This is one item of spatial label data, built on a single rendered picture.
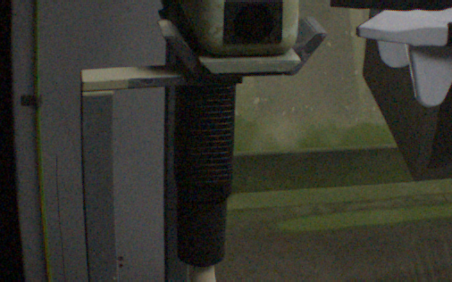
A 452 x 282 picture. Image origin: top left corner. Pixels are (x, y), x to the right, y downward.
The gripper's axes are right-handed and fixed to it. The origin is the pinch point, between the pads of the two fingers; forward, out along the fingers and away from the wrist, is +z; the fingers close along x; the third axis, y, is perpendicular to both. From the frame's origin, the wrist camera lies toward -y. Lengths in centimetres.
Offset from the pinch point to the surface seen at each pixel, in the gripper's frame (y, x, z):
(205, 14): -3.3, -12.0, 11.7
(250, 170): 98, 175, -34
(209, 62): -1.0, -12.3, 11.5
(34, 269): 46, 47, 21
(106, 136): 3.2, -10.7, 16.1
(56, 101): 25, 47, 17
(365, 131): 90, 177, -64
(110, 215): 7.5, -10.8, 16.1
